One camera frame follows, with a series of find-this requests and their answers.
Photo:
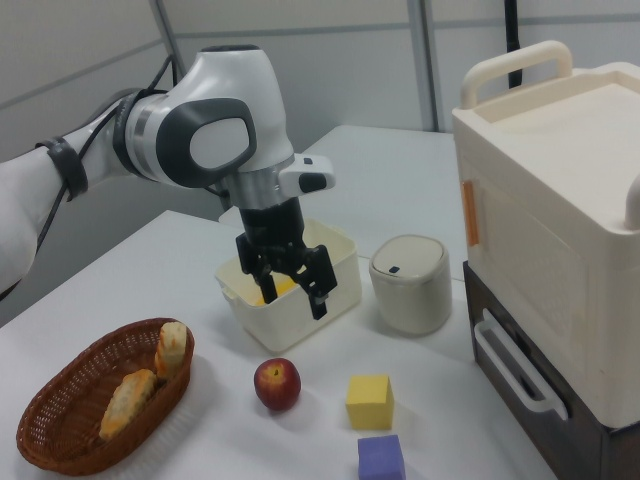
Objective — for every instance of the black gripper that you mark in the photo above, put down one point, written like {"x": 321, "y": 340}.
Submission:
{"x": 272, "y": 225}

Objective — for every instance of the thick white bread piece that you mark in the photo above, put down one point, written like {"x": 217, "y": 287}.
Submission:
{"x": 171, "y": 350}

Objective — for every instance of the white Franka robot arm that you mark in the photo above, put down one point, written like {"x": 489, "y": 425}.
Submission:
{"x": 225, "y": 90}

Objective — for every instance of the bread loaf in basket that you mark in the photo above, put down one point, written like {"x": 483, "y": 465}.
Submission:
{"x": 127, "y": 402}

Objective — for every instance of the brown wicker basket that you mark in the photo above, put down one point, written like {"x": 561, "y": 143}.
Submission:
{"x": 65, "y": 410}

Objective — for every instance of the yellow item inside container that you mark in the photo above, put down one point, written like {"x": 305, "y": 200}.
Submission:
{"x": 286, "y": 287}

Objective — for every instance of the white square plastic container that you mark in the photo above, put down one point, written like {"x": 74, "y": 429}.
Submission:
{"x": 280, "y": 327}

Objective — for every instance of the red apple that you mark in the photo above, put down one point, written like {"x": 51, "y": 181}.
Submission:
{"x": 277, "y": 385}

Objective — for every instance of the small cream trash bin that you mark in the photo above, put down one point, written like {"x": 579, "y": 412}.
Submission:
{"x": 410, "y": 295}

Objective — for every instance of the yellow foam cube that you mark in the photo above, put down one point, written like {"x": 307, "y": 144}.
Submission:
{"x": 369, "y": 405}

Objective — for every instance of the purple foam cube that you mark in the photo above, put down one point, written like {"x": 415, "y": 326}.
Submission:
{"x": 380, "y": 457}

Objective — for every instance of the large cream plastic cabinet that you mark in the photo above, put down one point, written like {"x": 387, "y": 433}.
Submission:
{"x": 550, "y": 200}

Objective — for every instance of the dark brown drawer unit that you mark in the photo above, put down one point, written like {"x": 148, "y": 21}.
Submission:
{"x": 575, "y": 440}

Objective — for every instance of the black pole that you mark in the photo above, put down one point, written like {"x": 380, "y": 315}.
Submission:
{"x": 512, "y": 45}

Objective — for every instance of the grey partition post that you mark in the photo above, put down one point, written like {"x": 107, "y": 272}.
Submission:
{"x": 427, "y": 65}

